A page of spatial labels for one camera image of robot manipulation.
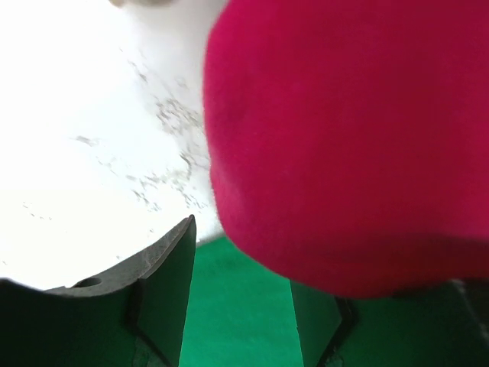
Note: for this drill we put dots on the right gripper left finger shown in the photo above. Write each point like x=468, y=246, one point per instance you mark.
x=134, y=313

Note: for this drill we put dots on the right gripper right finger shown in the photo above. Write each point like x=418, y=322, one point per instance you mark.
x=323, y=323

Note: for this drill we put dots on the green polo shirt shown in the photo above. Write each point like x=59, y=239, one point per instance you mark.
x=241, y=314

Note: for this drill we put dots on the magenta t shirt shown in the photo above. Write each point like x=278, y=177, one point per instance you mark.
x=348, y=140

